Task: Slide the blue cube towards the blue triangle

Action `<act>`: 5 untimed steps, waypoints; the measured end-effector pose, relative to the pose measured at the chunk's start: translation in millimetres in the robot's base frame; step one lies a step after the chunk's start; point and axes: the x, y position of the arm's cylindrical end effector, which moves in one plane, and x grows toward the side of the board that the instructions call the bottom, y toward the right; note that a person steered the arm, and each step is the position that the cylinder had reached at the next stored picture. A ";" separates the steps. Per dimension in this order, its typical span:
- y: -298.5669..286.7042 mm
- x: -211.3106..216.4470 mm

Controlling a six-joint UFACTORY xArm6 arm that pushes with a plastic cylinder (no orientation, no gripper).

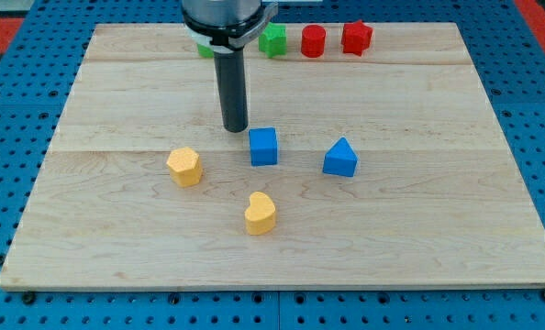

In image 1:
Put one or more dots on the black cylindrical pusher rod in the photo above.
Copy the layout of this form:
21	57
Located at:
231	85

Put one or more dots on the blue cube block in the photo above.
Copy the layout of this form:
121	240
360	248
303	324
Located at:
263	146

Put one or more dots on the blue triangle block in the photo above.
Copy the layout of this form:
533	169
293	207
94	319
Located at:
340	159

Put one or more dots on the green block behind rod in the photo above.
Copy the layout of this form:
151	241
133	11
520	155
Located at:
204	51

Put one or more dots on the green star block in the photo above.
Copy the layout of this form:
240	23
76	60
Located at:
273	40

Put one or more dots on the red cylinder block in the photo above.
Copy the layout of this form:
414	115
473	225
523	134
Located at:
313	41

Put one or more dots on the yellow hexagon block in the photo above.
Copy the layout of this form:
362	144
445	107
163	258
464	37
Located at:
185	167

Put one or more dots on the red star block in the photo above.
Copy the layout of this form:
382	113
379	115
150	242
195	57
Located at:
356	38

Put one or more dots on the yellow heart block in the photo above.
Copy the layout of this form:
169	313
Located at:
260	216

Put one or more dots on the wooden board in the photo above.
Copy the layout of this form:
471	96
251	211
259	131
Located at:
436	201

